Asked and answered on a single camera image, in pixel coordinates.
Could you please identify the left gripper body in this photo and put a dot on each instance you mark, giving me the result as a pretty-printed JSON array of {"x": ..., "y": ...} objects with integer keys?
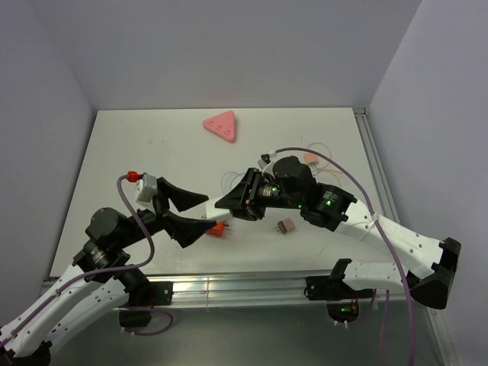
[{"x": 156, "y": 221}]

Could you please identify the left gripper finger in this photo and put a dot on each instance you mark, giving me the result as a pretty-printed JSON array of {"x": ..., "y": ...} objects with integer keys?
[
  {"x": 186, "y": 231},
  {"x": 182, "y": 200}
]

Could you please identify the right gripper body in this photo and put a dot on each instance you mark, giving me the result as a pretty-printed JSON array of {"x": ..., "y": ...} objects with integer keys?
[{"x": 264, "y": 194}]

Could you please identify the white charger plug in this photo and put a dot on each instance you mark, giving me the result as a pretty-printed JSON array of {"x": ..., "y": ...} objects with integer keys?
[{"x": 214, "y": 213}]

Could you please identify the red cube socket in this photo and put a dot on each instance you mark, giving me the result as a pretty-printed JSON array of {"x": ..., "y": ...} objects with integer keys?
[{"x": 218, "y": 230}]

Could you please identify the brown pink charger plug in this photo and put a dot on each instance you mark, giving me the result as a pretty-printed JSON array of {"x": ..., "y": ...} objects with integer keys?
[{"x": 285, "y": 226}]

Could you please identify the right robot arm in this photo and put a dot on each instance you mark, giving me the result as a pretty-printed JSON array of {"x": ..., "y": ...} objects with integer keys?
[{"x": 423, "y": 266}]

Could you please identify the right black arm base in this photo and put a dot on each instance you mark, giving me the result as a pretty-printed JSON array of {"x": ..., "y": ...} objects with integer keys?
[{"x": 345, "y": 301}]

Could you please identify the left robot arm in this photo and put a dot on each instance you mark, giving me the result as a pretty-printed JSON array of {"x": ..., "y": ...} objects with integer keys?
[{"x": 31, "y": 338}]

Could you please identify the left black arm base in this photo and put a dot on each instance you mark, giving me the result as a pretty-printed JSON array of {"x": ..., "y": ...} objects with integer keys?
[{"x": 137, "y": 312}]

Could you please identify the orange pink charger plug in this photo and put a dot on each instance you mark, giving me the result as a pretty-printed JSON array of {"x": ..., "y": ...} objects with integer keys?
[{"x": 311, "y": 159}]

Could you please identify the pink triangular power strip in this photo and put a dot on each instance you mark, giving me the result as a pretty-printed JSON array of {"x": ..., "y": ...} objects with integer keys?
[{"x": 222, "y": 125}]

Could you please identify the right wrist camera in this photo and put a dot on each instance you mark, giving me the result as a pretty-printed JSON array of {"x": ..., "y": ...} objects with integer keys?
[{"x": 267, "y": 161}]

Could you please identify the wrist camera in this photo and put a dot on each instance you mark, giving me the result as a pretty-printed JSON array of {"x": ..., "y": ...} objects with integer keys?
[
  {"x": 145, "y": 189},
  {"x": 267, "y": 161}
]

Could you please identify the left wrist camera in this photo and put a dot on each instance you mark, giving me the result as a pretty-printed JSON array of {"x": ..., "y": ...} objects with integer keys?
[{"x": 145, "y": 189}]

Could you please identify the aluminium front rail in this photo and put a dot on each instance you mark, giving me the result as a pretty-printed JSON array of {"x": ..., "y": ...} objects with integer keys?
[{"x": 222, "y": 290}]

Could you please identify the aluminium rail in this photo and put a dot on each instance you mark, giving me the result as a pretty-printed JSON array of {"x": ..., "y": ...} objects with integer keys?
[
  {"x": 222, "y": 290},
  {"x": 437, "y": 323}
]

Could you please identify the aluminium right rail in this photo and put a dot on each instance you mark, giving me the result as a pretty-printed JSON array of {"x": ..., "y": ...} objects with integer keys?
[{"x": 437, "y": 323}]

